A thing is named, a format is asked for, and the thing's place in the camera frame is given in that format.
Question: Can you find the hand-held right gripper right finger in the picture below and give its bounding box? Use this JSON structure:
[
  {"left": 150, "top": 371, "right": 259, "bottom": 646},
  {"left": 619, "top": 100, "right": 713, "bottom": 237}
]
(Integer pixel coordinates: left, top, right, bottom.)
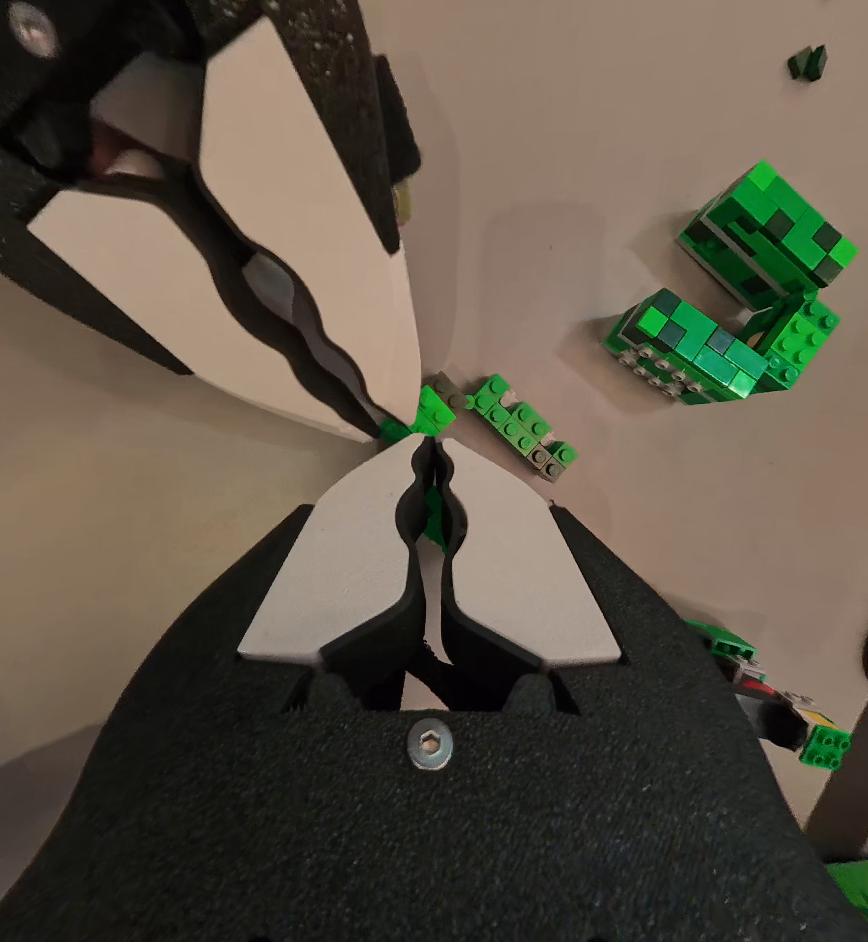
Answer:
[{"left": 435, "top": 439, "right": 621, "bottom": 704}]

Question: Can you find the small green grey brick piece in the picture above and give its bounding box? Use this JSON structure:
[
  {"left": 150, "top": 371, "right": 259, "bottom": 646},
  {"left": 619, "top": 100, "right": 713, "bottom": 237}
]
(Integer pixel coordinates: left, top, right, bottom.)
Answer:
[{"left": 379, "top": 371, "right": 469, "bottom": 443}]

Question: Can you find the green yellow black brick cluster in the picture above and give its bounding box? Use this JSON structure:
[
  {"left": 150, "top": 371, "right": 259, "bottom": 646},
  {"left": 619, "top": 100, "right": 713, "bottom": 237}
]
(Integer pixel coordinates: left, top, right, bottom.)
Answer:
[{"left": 732, "top": 658, "right": 853, "bottom": 772}]

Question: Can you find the green studded brick strip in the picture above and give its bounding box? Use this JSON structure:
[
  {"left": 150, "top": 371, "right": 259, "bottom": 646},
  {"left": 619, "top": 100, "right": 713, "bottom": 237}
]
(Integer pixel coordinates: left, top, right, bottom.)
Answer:
[{"left": 466, "top": 374, "right": 579, "bottom": 484}]

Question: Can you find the grey desk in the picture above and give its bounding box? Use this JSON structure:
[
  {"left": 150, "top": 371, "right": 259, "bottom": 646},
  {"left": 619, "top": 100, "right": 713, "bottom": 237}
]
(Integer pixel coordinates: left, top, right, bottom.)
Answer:
[{"left": 0, "top": 0, "right": 868, "bottom": 862}]

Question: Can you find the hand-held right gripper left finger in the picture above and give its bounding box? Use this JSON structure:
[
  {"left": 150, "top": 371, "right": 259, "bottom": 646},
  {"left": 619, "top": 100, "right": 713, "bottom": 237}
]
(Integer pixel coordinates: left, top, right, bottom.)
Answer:
[{"left": 237, "top": 439, "right": 435, "bottom": 709}]

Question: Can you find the green sloped brick piece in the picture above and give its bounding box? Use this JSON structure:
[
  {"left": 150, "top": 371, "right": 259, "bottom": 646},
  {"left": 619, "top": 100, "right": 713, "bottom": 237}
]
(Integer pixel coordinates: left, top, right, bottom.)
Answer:
[{"left": 686, "top": 617, "right": 760, "bottom": 665}]

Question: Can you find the large green brick assembly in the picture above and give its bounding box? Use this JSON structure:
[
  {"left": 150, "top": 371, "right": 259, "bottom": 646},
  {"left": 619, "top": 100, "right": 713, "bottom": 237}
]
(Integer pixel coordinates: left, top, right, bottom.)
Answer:
[{"left": 602, "top": 158, "right": 862, "bottom": 407}]

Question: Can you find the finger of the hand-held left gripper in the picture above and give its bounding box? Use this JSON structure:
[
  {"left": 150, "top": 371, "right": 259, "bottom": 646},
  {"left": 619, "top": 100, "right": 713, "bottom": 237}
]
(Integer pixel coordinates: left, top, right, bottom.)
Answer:
[
  {"left": 28, "top": 187, "right": 380, "bottom": 443},
  {"left": 199, "top": 16, "right": 422, "bottom": 428}
]

